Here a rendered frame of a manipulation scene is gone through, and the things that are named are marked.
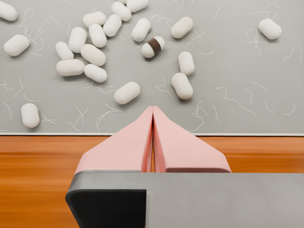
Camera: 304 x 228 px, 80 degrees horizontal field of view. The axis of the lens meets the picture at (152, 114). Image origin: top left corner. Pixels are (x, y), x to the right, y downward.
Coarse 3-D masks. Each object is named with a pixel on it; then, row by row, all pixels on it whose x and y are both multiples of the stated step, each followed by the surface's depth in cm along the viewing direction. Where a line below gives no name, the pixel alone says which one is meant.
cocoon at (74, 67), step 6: (66, 60) 24; (72, 60) 24; (78, 60) 25; (60, 66) 24; (66, 66) 24; (72, 66) 24; (78, 66) 24; (84, 66) 25; (60, 72) 24; (66, 72) 24; (72, 72) 25; (78, 72) 25
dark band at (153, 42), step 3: (150, 39) 25; (153, 39) 25; (156, 39) 25; (147, 42) 25; (150, 42) 25; (153, 42) 25; (156, 42) 25; (150, 45) 25; (153, 45) 25; (156, 45) 25; (159, 45) 25; (153, 48) 25; (156, 48) 25; (159, 48) 25; (153, 51) 25; (156, 51) 25; (159, 51) 26
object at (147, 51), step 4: (156, 36) 25; (160, 40) 25; (144, 44) 25; (148, 44) 25; (160, 44) 25; (164, 44) 26; (144, 48) 25; (148, 48) 25; (144, 52) 25; (148, 52) 25; (152, 52) 25; (144, 56) 26; (148, 56) 25; (152, 56) 26
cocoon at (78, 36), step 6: (72, 30) 26; (78, 30) 25; (84, 30) 26; (72, 36) 25; (78, 36) 25; (84, 36) 26; (72, 42) 25; (78, 42) 25; (84, 42) 26; (72, 48) 25; (78, 48) 25
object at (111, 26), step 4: (112, 16) 26; (116, 16) 26; (108, 20) 26; (112, 20) 26; (116, 20) 26; (120, 20) 27; (104, 24) 26; (108, 24) 26; (112, 24) 26; (116, 24) 26; (120, 24) 27; (104, 28) 26; (108, 28) 26; (112, 28) 26; (116, 28) 26; (104, 32) 26; (108, 32) 26; (112, 32) 26; (116, 32) 27
